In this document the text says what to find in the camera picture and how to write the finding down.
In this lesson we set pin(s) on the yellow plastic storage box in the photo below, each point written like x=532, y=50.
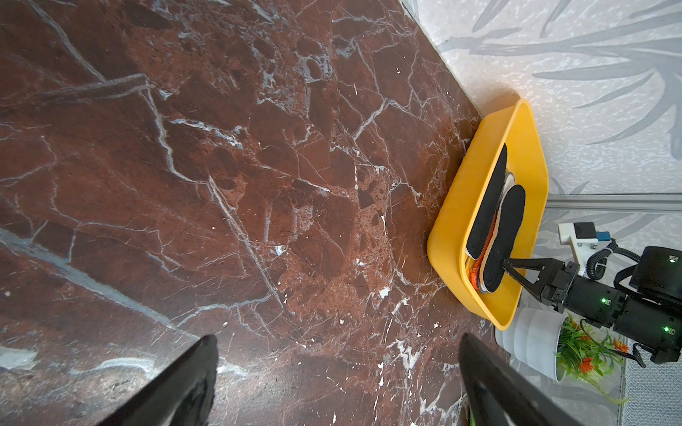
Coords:
x=506, y=141

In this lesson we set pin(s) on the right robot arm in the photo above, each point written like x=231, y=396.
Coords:
x=643, y=304

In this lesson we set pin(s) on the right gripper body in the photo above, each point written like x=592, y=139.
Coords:
x=554, y=281

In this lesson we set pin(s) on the potted artificial plant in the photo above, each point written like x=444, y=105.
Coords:
x=559, y=346

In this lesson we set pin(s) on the red insole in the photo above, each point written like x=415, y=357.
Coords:
x=474, y=273

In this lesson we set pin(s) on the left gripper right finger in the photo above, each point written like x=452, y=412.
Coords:
x=498, y=395

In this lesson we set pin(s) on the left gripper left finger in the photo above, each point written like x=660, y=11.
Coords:
x=182, y=394

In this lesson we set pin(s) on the grey insole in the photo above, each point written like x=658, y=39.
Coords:
x=509, y=182

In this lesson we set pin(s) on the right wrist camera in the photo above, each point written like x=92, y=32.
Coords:
x=584, y=241

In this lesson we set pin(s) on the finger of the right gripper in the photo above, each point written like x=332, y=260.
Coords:
x=531, y=264
x=535, y=287

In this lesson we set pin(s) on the black insole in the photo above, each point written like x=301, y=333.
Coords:
x=510, y=220
x=484, y=216

